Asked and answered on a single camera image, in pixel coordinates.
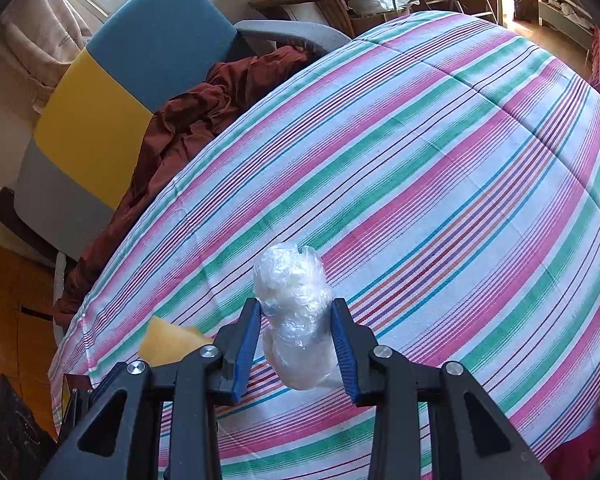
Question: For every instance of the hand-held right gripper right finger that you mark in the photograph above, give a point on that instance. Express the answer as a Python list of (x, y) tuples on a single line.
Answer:
[(342, 355)]

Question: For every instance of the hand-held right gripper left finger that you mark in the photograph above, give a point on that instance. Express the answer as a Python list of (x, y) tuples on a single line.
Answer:
[(242, 350)]

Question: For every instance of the clear plastic ball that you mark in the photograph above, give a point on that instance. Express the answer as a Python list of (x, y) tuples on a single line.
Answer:
[(295, 310)]

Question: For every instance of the maroon cloth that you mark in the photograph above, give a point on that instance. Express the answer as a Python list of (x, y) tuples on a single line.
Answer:
[(180, 125)]

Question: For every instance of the wooden wardrobe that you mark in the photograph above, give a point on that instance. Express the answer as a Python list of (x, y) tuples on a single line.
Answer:
[(10, 310)]

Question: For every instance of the black textured object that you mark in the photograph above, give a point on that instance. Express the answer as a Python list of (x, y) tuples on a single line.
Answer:
[(15, 430)]

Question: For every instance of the red cloth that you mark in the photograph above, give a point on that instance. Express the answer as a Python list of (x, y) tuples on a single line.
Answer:
[(580, 455)]

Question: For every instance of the grey yellow blue sofa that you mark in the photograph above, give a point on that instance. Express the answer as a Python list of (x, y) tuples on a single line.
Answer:
[(105, 125)]

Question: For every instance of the black rolled mat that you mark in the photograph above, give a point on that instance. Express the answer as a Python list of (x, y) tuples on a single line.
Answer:
[(15, 215)]

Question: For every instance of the white plastic bag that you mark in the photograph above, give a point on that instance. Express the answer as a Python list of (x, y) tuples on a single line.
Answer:
[(375, 2)]

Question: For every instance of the beige patterned curtain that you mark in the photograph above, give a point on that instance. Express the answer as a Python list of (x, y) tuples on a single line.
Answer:
[(35, 45)]

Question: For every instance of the pale low shelf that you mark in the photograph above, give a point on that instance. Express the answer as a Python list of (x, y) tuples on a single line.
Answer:
[(560, 10)]

